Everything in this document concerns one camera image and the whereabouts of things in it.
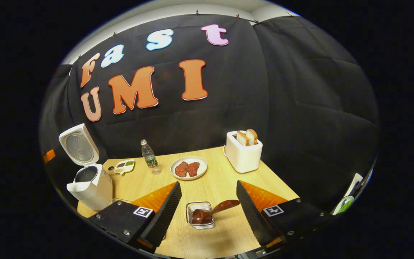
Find clear plastic water bottle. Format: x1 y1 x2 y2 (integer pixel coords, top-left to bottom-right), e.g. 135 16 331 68
141 139 158 169

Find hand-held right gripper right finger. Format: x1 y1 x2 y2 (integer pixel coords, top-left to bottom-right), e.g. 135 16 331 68
236 180 334 249

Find white round plate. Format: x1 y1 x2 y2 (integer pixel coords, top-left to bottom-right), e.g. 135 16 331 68
170 156 208 181

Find white divided bean dish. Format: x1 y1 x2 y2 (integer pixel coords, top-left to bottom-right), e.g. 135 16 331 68
114 159 135 176

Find metal wire chopstick holder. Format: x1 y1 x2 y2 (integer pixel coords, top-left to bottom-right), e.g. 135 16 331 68
186 201 215 230

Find brown wooden spoon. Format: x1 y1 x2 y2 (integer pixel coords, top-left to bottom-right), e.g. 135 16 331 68
192 200 240 225

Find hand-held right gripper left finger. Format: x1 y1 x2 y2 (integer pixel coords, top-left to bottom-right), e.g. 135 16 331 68
88 181 182 253

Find white and green object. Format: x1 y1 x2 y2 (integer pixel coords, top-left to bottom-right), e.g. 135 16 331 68
331 173 365 216

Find white rice cooker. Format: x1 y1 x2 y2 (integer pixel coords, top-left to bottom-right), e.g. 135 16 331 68
59 123 113 211

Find white toaster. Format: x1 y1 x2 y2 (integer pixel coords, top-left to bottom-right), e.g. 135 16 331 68
224 130 263 173

